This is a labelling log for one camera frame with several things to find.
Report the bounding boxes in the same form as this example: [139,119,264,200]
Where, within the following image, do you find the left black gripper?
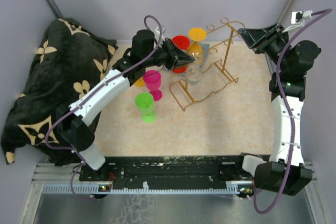
[143,37,194,70]

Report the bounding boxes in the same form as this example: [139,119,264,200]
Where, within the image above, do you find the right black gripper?
[237,22,290,72]

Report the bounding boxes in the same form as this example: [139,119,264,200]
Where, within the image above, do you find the red plastic wine glass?
[172,35,190,74]

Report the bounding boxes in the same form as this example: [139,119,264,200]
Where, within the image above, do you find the clear glass wine glass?
[185,52,203,84]

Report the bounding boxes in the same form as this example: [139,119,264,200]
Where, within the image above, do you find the orange plastic wine glass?
[186,27,207,65]

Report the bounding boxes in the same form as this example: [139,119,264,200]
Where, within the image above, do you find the pink plastic wine glass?
[143,70,163,101]

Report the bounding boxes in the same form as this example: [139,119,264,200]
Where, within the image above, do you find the yellow plastic wine glass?
[134,77,145,88]

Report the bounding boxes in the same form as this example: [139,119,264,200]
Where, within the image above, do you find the green plastic wine glass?
[135,92,156,123]

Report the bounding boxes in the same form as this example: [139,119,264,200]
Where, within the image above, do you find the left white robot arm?
[56,29,195,180]

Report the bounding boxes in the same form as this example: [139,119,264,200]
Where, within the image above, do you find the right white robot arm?
[234,23,321,196]

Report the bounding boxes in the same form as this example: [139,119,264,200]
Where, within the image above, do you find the folded light blue jeans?
[172,42,209,74]

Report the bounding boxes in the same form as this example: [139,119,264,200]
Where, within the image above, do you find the black floral blanket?
[1,18,117,166]

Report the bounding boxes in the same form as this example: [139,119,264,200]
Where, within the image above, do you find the gold wire glass rack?
[169,17,245,111]

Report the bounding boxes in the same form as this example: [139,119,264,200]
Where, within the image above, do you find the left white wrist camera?
[154,26,166,41]

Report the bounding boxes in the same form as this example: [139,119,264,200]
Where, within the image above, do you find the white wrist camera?
[283,10,313,33]
[154,26,166,41]

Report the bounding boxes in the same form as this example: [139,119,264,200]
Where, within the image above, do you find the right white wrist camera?
[283,10,313,33]

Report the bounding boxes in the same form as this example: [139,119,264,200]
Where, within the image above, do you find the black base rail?
[79,155,252,190]

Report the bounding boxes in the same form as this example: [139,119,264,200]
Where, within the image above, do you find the grey cable duct strip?
[41,181,253,195]

